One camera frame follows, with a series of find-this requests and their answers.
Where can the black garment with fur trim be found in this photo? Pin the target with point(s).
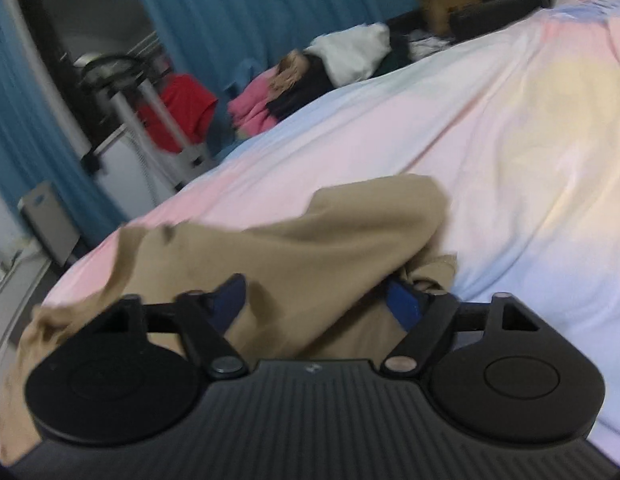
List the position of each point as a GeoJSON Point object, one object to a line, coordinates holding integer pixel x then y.
{"type": "Point", "coordinates": [302, 80]}

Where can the black bag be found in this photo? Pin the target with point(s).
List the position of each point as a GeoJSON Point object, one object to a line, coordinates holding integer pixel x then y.
{"type": "Point", "coordinates": [494, 5]}

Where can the grey air purifier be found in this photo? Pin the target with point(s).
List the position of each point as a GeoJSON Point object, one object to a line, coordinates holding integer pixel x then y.
{"type": "Point", "coordinates": [50, 222]}

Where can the red garment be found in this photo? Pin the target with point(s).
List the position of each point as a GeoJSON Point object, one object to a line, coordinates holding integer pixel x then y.
{"type": "Point", "coordinates": [182, 110]}

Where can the brown cardboard box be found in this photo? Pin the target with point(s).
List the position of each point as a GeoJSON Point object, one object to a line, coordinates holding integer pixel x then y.
{"type": "Point", "coordinates": [447, 2]}

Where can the pastel bed sheet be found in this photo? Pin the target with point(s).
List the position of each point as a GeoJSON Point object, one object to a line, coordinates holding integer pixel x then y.
{"type": "Point", "coordinates": [489, 160]}

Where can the blue curtain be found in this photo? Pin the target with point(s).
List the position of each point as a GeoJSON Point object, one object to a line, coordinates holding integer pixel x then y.
{"type": "Point", "coordinates": [250, 15]}

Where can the white garment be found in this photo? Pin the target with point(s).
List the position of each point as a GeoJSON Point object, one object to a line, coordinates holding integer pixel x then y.
{"type": "Point", "coordinates": [352, 55]}

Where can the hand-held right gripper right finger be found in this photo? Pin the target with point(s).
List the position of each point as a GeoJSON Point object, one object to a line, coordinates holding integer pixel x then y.
{"type": "Point", "coordinates": [402, 305]}

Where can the tan garment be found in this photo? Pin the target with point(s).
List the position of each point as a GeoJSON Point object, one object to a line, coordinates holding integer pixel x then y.
{"type": "Point", "coordinates": [310, 255]}

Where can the pink garment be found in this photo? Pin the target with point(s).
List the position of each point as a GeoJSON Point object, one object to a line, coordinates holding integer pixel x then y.
{"type": "Point", "coordinates": [252, 105]}

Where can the white drying rack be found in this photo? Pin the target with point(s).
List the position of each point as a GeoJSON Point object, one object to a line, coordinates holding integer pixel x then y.
{"type": "Point", "coordinates": [140, 110]}

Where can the white cabinet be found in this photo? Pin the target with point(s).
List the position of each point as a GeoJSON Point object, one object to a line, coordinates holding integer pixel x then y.
{"type": "Point", "coordinates": [127, 170]}

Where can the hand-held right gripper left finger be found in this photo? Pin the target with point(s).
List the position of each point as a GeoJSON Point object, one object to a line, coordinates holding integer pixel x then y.
{"type": "Point", "coordinates": [229, 300]}

